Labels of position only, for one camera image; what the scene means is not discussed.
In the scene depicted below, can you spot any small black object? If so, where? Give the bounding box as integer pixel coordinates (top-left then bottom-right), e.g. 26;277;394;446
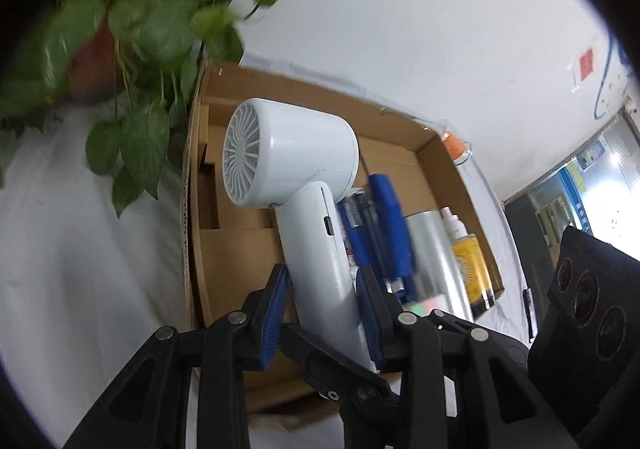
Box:
521;288;537;330

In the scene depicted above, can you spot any white hair dryer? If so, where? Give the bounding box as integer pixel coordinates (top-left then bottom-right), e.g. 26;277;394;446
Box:
222;98;378;372

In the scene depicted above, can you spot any blue plastic tool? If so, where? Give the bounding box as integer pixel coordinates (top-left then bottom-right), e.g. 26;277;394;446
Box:
367;173;418;302

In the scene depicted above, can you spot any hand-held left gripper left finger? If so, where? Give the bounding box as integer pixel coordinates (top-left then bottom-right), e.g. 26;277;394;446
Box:
64;263;396;449

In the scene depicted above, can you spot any blue poster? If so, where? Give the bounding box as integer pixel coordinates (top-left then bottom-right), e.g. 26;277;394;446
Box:
565;163;594;236

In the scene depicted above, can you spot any glass window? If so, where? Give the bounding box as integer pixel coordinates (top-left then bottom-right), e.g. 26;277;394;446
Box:
502;104;640;265

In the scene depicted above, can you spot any blue pen pack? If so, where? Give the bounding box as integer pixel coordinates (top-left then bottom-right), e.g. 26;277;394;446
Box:
336;189;383;280

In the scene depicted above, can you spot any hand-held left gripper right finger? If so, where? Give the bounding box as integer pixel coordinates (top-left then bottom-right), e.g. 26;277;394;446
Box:
340;265;581;449

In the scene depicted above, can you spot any clear cup with orange label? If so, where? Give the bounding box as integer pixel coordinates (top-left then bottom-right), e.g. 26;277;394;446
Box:
440;122;474;166

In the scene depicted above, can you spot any blue wall cable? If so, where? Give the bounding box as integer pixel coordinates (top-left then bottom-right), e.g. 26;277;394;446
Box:
592;34;623;120

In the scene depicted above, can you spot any silver metal can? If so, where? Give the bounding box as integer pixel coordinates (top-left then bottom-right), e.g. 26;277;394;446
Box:
404;210;475;325

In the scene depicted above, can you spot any pastel puzzle cube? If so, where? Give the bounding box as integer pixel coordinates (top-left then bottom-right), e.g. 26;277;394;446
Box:
400;295;449;317

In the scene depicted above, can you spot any brown cardboard box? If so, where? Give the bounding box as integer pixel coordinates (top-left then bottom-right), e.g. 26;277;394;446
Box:
181;60;506;422

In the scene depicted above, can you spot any green potted plant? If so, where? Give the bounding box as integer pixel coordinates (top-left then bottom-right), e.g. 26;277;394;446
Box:
0;0;336;220

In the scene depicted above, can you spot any yellow spray bottle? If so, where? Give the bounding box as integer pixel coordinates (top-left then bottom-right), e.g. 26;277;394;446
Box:
439;206;501;317

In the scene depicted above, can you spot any red wall sticker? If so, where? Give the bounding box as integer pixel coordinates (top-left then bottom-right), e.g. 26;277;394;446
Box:
575;46;597;82

